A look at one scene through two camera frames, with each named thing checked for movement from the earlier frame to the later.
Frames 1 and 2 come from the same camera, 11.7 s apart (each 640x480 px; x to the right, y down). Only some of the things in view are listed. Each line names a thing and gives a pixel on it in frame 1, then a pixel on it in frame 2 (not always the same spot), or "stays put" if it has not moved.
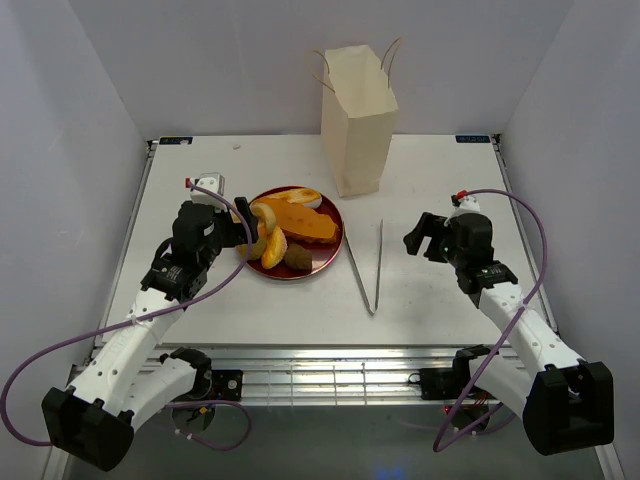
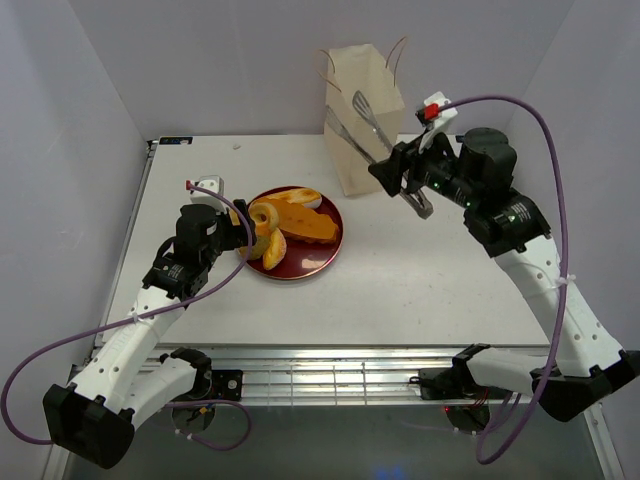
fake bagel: (265, 215) stays put
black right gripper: (432, 226) -> (389, 171)
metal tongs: (378, 267) -> (410, 195)
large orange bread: (301, 222) stays put
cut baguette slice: (257, 249) stays put
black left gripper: (237, 233) stays put
